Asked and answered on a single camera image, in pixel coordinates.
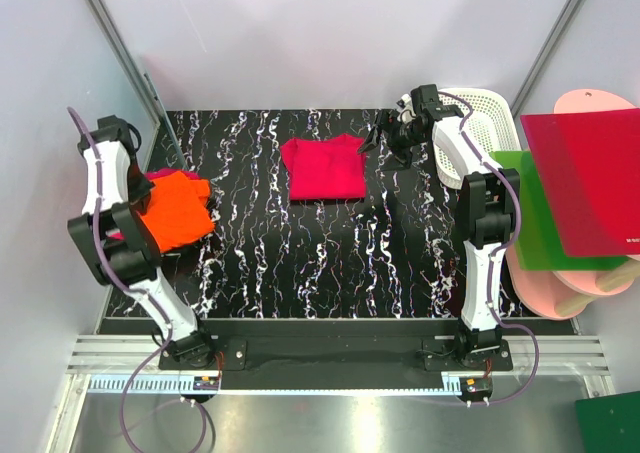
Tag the white slotted cable duct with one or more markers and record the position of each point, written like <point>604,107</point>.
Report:
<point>187,385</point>

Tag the dark green board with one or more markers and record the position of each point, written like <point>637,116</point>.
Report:
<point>610,424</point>

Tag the orange t shirt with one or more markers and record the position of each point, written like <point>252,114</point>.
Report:
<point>176,214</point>

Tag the pink round stool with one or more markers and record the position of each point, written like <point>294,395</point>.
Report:
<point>560,295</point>

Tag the aluminium rail frame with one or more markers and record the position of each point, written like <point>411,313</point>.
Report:
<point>554,355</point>

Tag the red translucent plastic sheet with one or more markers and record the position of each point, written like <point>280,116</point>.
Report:
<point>588,164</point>

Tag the green translucent plastic sheet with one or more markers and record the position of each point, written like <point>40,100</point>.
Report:
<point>539,246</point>

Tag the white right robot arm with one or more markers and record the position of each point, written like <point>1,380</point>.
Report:
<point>487,215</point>

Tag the white plastic basket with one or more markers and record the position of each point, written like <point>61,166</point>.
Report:
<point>491,123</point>

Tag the magenta folded t shirt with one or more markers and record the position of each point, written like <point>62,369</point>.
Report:
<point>174,174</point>

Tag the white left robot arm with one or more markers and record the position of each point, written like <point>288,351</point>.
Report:
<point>119,249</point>

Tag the red t shirt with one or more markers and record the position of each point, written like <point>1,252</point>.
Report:
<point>331,169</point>

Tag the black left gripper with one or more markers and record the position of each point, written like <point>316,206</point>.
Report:
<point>137,195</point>

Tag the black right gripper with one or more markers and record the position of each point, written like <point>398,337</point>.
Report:
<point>389,124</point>

